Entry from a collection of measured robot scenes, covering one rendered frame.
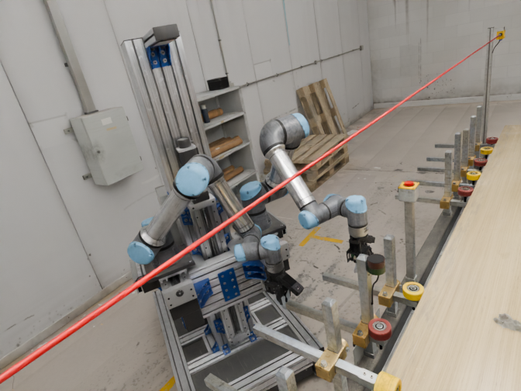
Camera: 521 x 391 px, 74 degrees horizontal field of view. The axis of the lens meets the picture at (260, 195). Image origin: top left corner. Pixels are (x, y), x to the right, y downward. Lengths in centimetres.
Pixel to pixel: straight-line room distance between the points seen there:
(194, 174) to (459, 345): 106
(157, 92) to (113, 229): 216
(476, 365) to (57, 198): 306
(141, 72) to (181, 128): 30
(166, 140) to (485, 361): 150
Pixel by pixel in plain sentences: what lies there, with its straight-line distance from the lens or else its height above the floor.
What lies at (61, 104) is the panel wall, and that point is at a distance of 342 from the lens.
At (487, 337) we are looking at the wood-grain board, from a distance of 143.
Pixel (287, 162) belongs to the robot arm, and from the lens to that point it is 140.
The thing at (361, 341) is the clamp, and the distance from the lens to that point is 143.
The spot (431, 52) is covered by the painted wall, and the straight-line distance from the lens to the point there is 891.
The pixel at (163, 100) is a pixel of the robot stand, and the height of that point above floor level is 176.
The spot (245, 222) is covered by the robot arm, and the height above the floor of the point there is 122.
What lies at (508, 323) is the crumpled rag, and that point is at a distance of 148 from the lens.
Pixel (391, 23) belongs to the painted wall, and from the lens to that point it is 907.
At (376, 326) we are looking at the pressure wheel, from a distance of 141.
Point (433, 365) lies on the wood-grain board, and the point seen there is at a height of 90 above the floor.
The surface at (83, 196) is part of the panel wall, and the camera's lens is 349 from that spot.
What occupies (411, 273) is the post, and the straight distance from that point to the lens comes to 190.
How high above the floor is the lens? 189
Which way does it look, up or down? 22 degrees down
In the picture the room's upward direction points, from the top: 12 degrees counter-clockwise
